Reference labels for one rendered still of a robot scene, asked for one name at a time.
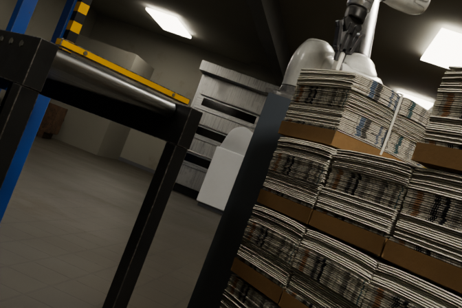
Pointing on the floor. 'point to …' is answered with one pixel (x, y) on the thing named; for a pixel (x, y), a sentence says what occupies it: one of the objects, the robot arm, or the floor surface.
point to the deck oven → (218, 118)
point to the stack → (433, 183)
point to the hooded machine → (224, 170)
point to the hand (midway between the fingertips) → (337, 61)
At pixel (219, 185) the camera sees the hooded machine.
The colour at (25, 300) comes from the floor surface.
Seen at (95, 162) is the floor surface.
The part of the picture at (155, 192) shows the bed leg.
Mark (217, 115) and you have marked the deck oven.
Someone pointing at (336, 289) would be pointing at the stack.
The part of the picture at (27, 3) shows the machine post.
